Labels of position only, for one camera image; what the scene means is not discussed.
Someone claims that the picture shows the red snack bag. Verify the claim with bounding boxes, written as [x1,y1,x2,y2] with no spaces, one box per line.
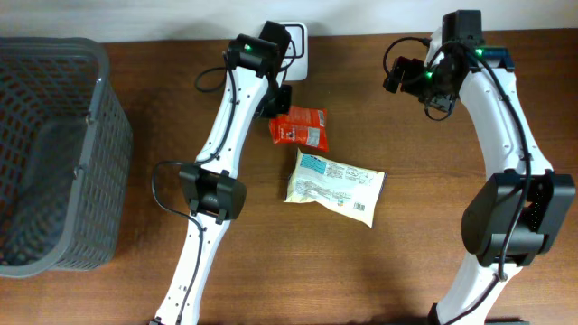
[268,106,329,152]

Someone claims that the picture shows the cream yellow snack bag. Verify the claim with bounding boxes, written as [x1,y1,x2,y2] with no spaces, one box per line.
[284,152,387,227]

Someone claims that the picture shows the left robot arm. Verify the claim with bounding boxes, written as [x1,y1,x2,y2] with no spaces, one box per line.
[151,32,295,324]

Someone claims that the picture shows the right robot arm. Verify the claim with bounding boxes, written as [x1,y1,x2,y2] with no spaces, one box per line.
[384,37,576,324]

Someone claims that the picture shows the white barcode scanner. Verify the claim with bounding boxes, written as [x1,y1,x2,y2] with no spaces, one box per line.
[276,22,309,85]

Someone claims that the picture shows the grey plastic mesh basket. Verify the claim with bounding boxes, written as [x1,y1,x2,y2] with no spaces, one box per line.
[1,37,133,278]

